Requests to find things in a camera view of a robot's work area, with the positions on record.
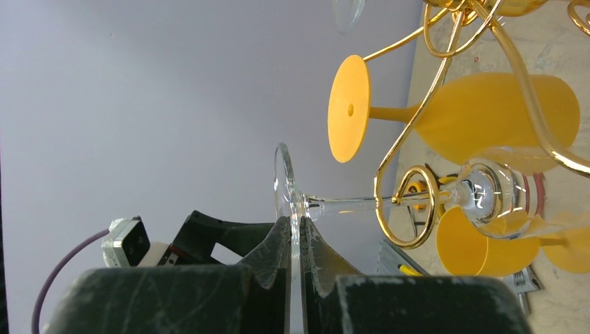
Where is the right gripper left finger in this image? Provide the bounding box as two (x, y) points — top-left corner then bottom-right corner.
(45, 217), (291, 333)

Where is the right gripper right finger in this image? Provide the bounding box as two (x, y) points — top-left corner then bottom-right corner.
(299, 218), (532, 333)

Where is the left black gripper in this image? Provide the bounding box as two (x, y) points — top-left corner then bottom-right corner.
(159, 210), (273, 267)

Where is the yellow wine glass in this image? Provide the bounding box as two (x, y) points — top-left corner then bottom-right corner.
(327, 55), (580, 164)
(436, 207), (589, 277)

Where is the clear wine glass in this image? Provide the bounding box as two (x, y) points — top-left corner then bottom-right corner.
(273, 142), (590, 241)
(333, 0), (366, 34)

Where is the red adjustable wrench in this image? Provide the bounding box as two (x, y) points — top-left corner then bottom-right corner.
(502, 267), (544, 316)

